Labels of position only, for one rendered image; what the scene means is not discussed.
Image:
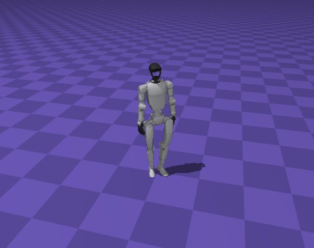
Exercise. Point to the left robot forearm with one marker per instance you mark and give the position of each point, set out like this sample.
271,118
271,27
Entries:
172,110

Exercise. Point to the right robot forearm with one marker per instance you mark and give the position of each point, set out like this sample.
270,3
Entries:
140,115

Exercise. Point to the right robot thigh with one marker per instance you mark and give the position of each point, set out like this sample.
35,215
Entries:
149,134

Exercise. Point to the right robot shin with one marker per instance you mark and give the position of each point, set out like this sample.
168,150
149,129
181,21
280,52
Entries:
150,158

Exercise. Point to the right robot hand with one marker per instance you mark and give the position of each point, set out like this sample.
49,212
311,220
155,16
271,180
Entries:
140,128

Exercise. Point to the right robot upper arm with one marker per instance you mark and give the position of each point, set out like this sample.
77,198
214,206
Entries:
141,96

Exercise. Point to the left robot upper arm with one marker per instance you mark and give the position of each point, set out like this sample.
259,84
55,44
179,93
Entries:
170,93

